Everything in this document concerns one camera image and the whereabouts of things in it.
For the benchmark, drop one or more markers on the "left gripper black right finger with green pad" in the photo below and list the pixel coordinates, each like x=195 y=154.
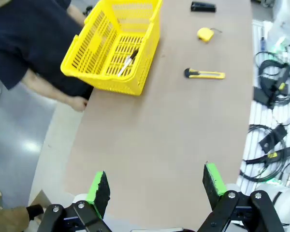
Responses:
x=215 y=186

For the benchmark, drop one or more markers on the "person's left forearm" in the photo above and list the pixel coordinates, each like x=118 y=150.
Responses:
x=76 y=13

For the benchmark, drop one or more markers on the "white marker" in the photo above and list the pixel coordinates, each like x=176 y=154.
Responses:
x=123 y=68

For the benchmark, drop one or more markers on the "person's right hand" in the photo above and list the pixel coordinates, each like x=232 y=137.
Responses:
x=78 y=104

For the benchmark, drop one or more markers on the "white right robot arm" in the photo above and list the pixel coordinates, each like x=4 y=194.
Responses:
x=285 y=19

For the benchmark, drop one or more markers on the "person in dark navy t-shirt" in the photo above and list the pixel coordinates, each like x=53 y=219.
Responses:
x=26 y=36

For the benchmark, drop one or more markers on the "yellow tape measure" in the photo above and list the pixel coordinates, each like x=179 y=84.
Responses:
x=205 y=33

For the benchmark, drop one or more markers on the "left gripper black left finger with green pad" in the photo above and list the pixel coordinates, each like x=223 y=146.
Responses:
x=99 y=193

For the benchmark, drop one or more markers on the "yellow black utility knife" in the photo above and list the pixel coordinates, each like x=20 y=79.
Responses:
x=207 y=75

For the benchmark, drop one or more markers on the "person's right forearm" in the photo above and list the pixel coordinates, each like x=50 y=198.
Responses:
x=43 y=89

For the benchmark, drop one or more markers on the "black stapler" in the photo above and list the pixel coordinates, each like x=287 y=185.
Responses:
x=203 y=6

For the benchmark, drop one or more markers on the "black connector with yellow label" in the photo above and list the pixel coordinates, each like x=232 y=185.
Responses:
x=280 y=153

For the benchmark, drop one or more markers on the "black flat box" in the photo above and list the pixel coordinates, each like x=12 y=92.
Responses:
x=273 y=139

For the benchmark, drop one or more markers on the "yellow plastic shopping basket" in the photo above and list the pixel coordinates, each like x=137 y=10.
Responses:
x=97 y=39

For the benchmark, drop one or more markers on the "black power adapter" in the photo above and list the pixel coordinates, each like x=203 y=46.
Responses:
x=262 y=95

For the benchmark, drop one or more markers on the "person with brown apron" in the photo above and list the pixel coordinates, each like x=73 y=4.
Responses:
x=7 y=218

